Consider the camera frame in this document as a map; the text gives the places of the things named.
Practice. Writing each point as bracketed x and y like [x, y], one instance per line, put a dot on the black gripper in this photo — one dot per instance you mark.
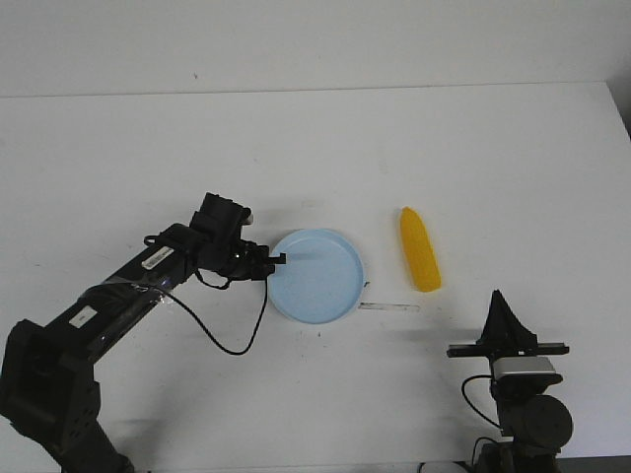
[238, 260]
[522, 341]

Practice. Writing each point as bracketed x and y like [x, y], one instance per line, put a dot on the light blue round plate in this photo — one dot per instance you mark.
[322, 279]

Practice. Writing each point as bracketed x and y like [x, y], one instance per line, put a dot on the yellow toy corn cob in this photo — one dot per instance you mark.
[419, 252]

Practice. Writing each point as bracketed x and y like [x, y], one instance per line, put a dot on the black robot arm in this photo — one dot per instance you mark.
[534, 425]
[49, 392]

